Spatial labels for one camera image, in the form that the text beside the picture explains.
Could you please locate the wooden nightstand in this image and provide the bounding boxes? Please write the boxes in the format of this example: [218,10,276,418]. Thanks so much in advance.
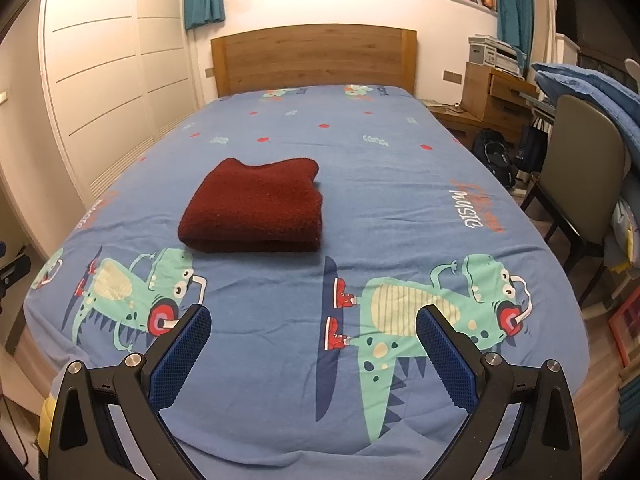
[419,99,484,149]

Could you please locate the dark blue backpack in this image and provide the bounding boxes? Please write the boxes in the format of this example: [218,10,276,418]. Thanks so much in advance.
[470,128,517,190]

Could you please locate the dark blue hanging bag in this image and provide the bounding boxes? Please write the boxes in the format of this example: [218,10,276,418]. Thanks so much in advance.
[517,119,551,184]

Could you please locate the blue dinosaur print bed sheet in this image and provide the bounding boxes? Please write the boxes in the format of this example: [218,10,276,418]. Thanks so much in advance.
[22,83,592,480]

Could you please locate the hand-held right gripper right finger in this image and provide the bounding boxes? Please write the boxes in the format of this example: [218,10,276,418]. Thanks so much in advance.
[416,304,584,480]

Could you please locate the red framed box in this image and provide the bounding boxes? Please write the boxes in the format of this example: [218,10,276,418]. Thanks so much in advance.
[608,299,640,367]

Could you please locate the wooden headboard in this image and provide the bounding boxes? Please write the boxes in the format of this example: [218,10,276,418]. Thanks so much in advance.
[210,23,418,99]

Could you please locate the dark red knit sweater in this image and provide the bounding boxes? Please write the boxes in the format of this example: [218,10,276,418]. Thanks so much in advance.
[177,157,322,254]

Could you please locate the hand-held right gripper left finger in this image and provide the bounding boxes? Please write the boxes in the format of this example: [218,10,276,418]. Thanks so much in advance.
[39,304,214,480]

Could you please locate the wooden drawer cabinet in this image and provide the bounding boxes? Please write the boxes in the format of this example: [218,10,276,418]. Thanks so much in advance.
[462,62,542,134]

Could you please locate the white printer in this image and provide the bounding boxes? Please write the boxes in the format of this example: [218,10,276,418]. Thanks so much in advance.
[468,34,524,74]

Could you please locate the white wardrobe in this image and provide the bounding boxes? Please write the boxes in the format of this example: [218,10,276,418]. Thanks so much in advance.
[39,0,199,202]

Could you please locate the grey chair with dark legs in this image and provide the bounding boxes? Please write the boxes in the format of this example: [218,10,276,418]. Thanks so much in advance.
[520,93,634,307]

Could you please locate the blue folded duvet pile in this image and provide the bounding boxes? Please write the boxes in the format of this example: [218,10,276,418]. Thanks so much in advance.
[530,62,640,177]

